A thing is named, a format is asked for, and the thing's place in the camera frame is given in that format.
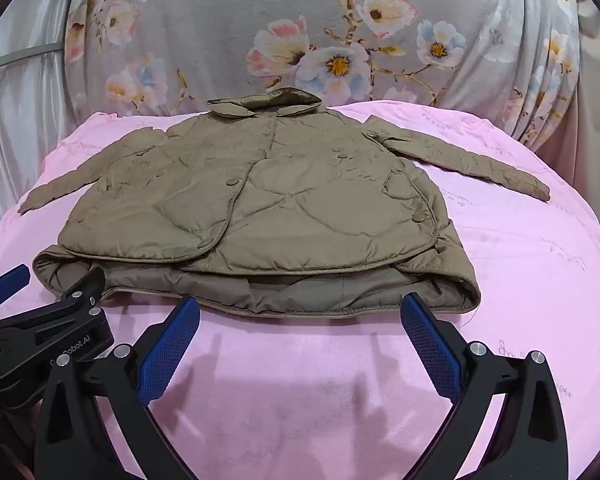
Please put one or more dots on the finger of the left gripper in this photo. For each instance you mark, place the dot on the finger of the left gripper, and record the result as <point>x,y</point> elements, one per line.
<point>13,281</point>
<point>87,284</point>

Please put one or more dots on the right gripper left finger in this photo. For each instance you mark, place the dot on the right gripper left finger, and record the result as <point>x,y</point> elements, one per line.
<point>72,441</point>

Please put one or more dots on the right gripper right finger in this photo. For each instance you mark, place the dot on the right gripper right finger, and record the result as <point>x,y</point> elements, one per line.
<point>529,439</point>

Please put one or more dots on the olive quilted puffer jacket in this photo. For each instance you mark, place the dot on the olive quilted puffer jacket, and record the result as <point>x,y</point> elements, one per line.
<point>272,206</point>

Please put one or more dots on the silver grey curtain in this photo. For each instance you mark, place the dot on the silver grey curtain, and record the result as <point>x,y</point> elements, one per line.
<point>35,114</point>

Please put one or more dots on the pink bed sheet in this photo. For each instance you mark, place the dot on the pink bed sheet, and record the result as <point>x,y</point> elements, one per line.
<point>349,399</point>

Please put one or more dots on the grey floral blanket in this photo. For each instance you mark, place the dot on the grey floral blanket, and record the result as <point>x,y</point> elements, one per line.
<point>513,62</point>

